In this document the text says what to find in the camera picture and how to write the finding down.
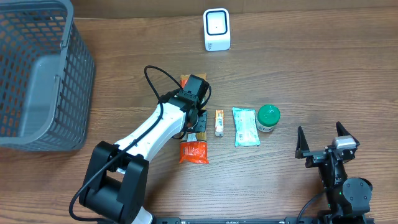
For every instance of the orange noodle packet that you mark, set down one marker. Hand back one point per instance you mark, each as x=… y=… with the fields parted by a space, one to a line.
x=193 y=147

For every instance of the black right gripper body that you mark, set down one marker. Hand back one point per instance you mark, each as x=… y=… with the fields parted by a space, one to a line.
x=316 y=157

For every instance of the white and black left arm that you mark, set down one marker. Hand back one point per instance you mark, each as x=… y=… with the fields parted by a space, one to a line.
x=115 y=182

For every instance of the teal wet wipes pack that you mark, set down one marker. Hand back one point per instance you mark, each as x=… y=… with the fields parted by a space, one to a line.
x=245 y=124

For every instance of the green lid white jar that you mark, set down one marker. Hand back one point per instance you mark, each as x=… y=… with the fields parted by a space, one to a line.
x=267 y=118

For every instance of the white barcode scanner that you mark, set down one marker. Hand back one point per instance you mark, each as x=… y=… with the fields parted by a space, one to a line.
x=217 y=32

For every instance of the small orange white box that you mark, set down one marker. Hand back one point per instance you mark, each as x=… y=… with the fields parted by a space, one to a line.
x=219 y=123

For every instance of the grey plastic mesh basket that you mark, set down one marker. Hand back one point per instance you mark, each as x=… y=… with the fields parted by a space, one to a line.
x=47 y=76

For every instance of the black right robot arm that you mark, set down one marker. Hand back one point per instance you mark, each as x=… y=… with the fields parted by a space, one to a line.
x=348 y=198

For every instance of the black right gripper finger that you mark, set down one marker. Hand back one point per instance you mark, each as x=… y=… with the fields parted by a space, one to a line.
x=302 y=145
x=341 y=131

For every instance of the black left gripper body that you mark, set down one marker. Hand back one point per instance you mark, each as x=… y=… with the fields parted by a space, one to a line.
x=201 y=125

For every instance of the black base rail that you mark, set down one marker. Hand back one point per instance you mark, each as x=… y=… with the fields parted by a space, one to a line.
x=286 y=220

